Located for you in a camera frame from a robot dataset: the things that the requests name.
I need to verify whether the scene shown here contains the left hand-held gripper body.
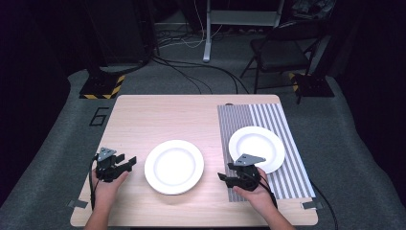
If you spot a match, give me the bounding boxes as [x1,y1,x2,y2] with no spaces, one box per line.
[94,147,129,183]

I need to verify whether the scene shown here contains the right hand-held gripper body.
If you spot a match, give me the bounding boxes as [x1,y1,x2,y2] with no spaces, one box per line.
[234,152,267,193]

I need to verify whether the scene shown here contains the white ceramic plate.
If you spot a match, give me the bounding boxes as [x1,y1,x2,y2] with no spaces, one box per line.
[144,139,205,196]
[228,126,286,175]

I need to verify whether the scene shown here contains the person's right hand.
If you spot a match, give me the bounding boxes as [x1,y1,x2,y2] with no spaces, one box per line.
[232,167,276,214]

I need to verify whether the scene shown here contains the person's left hand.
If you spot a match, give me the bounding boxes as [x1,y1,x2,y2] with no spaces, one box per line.
[92,169,130,211]

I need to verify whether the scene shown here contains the grey tape strip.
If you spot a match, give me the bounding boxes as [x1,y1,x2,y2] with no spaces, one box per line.
[301,198,325,211]
[67,198,89,210]

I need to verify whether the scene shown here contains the grey white striped placemat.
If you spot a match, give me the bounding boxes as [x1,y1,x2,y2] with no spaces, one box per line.
[216,103,317,203]

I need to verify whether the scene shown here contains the black stand hazard-striped base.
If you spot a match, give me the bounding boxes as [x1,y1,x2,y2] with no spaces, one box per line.
[288,71,336,105]
[79,65,126,101]

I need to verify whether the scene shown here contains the black folding chair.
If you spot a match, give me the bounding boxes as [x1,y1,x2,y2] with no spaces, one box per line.
[238,19,330,96]

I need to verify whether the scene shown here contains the black equipment cabinet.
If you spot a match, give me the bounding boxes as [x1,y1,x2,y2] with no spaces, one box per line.
[83,0,158,77]

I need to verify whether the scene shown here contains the white metal stand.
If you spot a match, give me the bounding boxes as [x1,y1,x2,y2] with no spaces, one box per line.
[202,0,285,63]

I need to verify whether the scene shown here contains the dark cloth bundle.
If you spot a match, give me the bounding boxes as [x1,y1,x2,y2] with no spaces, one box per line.
[289,0,337,21]

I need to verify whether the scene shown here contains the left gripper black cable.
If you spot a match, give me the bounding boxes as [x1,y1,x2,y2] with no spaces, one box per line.
[88,154,99,212]

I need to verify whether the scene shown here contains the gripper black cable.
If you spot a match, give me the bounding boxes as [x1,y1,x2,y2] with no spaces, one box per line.
[255,177,279,209]
[88,154,99,212]

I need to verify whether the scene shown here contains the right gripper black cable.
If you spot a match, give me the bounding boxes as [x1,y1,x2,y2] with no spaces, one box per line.
[255,177,279,209]

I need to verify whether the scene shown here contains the black cable beside table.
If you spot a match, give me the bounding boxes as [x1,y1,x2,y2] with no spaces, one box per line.
[309,181,340,230]

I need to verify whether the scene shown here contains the black floor cables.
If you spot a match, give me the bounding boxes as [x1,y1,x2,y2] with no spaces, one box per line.
[152,55,251,96]

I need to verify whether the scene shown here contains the white floor cables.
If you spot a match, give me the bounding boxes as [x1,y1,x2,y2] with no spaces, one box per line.
[158,0,225,50]

